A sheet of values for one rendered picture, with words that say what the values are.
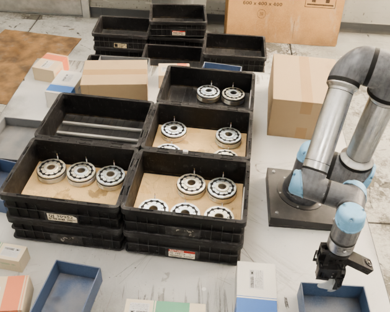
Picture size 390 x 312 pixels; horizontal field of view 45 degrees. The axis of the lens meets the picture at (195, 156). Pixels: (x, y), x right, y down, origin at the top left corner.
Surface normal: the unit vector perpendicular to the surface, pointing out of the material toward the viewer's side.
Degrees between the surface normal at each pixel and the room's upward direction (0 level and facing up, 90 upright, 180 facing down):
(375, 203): 0
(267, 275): 0
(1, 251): 0
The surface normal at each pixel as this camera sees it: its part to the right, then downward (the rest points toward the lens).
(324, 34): -0.05, 0.40
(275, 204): 0.09, -0.73
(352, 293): -0.05, 0.65
